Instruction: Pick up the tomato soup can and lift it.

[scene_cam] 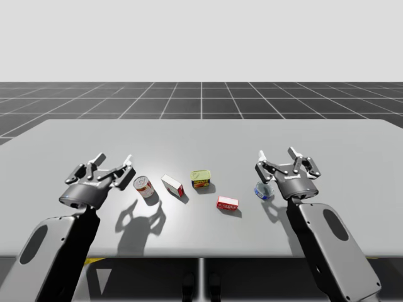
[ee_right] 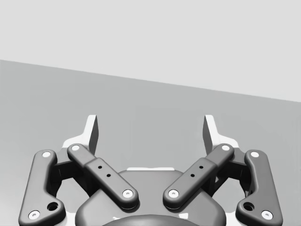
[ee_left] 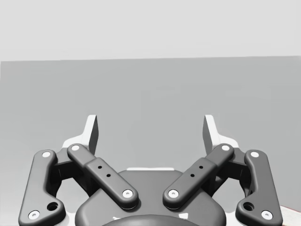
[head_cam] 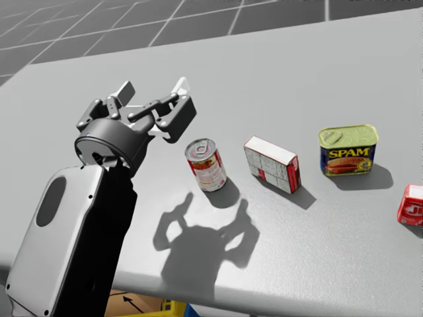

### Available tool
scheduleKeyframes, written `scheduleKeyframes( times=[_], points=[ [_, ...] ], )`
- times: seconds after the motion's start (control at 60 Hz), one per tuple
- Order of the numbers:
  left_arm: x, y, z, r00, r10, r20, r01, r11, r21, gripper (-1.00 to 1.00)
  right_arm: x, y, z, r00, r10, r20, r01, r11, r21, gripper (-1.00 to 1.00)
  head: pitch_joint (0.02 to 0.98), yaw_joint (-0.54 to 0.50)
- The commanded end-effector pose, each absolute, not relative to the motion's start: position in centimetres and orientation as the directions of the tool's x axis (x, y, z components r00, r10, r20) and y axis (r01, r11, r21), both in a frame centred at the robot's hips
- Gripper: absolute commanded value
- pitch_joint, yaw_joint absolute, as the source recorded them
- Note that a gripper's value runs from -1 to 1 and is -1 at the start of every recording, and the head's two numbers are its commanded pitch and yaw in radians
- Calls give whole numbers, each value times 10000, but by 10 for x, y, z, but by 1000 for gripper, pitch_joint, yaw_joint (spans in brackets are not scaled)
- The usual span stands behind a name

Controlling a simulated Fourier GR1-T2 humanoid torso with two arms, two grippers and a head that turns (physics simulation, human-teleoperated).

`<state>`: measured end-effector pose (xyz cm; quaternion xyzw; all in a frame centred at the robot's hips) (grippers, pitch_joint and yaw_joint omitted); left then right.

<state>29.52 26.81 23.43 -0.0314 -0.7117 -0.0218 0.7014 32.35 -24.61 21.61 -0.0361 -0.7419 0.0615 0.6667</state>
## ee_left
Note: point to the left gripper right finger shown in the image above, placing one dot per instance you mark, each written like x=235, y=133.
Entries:
x=195, y=174

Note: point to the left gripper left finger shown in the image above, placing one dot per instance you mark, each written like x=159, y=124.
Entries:
x=105, y=174

